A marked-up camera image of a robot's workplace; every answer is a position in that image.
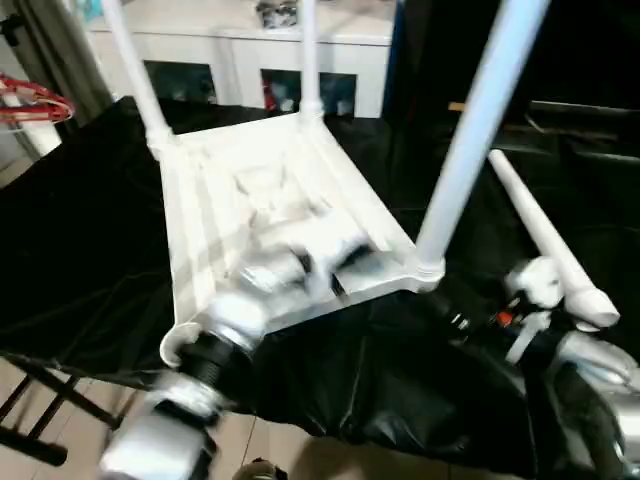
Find white plastic table leg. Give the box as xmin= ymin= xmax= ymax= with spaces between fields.
xmin=101 ymin=0 xmax=177 ymax=152
xmin=413 ymin=0 xmax=552 ymax=282
xmin=298 ymin=0 xmax=325 ymax=127
xmin=488 ymin=148 xmax=621 ymax=332

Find white plastic table top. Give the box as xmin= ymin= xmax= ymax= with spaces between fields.
xmin=158 ymin=110 xmax=447 ymax=369

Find black flat bar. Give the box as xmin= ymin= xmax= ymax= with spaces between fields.
xmin=528 ymin=99 xmax=640 ymax=120

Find grey robot foot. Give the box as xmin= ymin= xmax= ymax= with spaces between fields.
xmin=236 ymin=457 xmax=290 ymax=480

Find white cabinet with glass doors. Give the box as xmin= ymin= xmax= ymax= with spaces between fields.
xmin=87 ymin=0 xmax=397 ymax=120

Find black silver wrapped bundle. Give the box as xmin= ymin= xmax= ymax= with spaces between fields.
xmin=254 ymin=0 xmax=301 ymax=27

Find black cabinet with gold label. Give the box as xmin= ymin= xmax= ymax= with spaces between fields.
xmin=383 ymin=0 xmax=640 ymax=146

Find black shiny mat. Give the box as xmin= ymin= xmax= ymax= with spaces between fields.
xmin=0 ymin=94 xmax=640 ymax=480

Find red clothes hangers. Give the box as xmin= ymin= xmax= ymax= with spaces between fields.
xmin=0 ymin=73 xmax=76 ymax=125

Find grey curtain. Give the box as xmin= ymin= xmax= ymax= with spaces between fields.
xmin=18 ymin=0 xmax=115 ymax=132

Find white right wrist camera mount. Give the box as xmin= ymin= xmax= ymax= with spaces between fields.
xmin=501 ymin=256 xmax=567 ymax=367

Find white post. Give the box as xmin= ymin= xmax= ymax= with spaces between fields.
xmin=18 ymin=122 xmax=62 ymax=157

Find black folding table frame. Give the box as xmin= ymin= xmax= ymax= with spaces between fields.
xmin=0 ymin=349 xmax=126 ymax=467

